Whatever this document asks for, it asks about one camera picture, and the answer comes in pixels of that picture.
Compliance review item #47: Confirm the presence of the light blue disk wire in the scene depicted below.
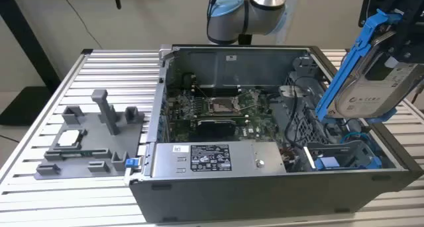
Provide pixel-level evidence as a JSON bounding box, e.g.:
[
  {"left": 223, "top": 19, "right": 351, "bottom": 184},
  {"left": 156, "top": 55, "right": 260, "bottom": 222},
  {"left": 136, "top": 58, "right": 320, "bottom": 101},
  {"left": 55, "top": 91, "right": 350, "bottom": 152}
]
[{"left": 342, "top": 132, "right": 370, "bottom": 149}]

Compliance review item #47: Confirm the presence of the hard disk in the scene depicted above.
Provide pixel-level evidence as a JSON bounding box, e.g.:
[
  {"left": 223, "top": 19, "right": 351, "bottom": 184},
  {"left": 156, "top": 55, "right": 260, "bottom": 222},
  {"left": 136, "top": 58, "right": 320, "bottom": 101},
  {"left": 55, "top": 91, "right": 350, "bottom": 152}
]
[{"left": 315, "top": 9, "right": 424, "bottom": 125}]

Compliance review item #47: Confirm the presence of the silver power supply unit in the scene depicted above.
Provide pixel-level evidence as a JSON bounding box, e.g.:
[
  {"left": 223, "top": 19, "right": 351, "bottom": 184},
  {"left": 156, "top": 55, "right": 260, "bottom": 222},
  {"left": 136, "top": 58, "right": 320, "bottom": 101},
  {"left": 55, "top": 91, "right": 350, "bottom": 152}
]
[{"left": 150, "top": 141, "right": 288, "bottom": 178}]

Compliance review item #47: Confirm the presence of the coloured power wire bundle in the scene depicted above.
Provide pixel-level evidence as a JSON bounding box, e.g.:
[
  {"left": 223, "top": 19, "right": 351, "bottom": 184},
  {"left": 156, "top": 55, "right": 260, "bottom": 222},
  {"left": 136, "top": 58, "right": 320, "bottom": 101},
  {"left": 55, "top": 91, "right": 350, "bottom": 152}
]
[{"left": 280, "top": 147, "right": 300, "bottom": 164}]

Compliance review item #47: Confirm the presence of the metal socket cover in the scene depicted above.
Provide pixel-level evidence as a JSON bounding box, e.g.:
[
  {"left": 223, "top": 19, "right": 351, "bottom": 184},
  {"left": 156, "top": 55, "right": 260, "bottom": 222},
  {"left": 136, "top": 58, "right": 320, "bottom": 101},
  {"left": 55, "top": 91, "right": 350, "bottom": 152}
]
[{"left": 236, "top": 90, "right": 260, "bottom": 106}]

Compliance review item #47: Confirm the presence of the black disk wire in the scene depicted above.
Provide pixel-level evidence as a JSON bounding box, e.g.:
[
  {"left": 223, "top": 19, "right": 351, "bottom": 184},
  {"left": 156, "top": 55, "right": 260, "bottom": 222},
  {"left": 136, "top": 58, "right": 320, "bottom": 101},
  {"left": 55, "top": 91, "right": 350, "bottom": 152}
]
[{"left": 286, "top": 76, "right": 331, "bottom": 149}]

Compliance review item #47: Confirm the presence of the black open PC case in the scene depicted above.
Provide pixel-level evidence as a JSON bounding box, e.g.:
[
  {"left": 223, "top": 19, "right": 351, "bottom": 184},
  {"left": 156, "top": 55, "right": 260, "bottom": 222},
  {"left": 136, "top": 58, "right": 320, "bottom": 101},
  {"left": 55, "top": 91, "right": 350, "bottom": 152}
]
[{"left": 124, "top": 43, "right": 424, "bottom": 224}]

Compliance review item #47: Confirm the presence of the thin locking lever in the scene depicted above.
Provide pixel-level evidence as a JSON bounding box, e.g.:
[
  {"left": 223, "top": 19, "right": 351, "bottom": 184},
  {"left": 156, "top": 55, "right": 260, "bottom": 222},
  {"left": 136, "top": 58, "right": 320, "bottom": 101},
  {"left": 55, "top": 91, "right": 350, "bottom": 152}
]
[{"left": 195, "top": 84, "right": 212, "bottom": 99}]

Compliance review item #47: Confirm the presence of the grey plastic bay latch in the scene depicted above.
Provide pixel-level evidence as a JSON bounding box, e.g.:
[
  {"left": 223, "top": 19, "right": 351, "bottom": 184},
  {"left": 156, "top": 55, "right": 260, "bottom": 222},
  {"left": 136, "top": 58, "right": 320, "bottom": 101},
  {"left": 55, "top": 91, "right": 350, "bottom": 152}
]
[{"left": 291, "top": 56, "right": 316, "bottom": 75}]

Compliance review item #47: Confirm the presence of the grey metal disk bay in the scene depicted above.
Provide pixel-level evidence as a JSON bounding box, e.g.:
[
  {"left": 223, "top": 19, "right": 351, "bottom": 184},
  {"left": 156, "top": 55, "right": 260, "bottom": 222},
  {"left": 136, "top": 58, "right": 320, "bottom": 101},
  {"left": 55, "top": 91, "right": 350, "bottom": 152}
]
[{"left": 274, "top": 70, "right": 336, "bottom": 149}]

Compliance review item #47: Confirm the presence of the silver CPU chip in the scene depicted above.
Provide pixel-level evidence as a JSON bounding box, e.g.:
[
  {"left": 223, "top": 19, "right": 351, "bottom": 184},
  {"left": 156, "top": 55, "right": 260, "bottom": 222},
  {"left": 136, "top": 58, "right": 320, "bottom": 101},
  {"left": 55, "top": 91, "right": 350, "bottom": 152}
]
[{"left": 58, "top": 130, "right": 84, "bottom": 146}]

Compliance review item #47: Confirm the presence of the grey parts rack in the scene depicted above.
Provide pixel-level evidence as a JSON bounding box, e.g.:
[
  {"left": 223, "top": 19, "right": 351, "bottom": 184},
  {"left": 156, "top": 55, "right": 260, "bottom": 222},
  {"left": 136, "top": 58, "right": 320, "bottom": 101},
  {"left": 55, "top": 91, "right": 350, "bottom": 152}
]
[{"left": 34, "top": 88, "right": 147, "bottom": 181}]

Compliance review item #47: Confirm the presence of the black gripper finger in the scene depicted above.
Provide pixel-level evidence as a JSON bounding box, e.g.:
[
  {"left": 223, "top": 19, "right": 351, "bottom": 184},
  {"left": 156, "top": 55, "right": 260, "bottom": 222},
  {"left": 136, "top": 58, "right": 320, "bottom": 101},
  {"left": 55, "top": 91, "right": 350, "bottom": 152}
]
[
  {"left": 359, "top": 0, "right": 376, "bottom": 28},
  {"left": 366, "top": 34, "right": 424, "bottom": 80}
]

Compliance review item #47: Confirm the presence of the green motherboard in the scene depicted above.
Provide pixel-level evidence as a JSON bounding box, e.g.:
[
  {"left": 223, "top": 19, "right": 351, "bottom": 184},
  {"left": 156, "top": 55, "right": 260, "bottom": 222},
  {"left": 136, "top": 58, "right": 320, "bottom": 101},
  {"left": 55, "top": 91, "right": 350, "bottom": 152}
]
[{"left": 164, "top": 87, "right": 283, "bottom": 142}]

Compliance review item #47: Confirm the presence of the CPU socket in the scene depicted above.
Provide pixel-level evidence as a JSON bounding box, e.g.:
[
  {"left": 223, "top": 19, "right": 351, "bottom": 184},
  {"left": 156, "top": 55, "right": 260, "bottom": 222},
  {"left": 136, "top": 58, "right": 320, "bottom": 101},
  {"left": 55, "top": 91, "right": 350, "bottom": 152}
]
[{"left": 207, "top": 96, "right": 242, "bottom": 114}]

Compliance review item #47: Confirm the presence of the black stand with base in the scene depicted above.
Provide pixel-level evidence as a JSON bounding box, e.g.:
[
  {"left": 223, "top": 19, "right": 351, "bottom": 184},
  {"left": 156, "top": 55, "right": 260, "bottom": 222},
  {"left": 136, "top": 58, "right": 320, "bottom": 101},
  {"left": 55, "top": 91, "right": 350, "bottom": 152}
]
[{"left": 0, "top": 0, "right": 63, "bottom": 126}]

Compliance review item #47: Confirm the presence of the thin black wall cable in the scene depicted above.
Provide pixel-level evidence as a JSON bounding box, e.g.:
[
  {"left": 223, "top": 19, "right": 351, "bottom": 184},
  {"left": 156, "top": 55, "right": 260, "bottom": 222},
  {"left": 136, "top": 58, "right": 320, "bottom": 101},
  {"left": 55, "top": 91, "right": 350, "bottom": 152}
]
[{"left": 60, "top": 0, "right": 104, "bottom": 50}]

